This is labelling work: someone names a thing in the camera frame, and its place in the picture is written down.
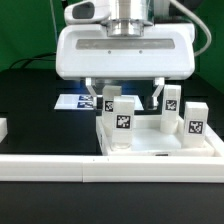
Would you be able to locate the white square table top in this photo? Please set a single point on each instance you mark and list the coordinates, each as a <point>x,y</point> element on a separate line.
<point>149,141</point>

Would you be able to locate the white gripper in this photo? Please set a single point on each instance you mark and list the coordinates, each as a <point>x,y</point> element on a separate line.
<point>164,51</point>

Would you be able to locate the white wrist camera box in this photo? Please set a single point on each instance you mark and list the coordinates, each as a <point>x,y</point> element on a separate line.
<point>87,11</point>

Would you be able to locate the white thin pole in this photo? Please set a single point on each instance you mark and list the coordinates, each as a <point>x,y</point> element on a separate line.
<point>53,10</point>

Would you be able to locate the white sheet with AprilTags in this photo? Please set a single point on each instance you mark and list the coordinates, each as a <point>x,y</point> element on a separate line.
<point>85,102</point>

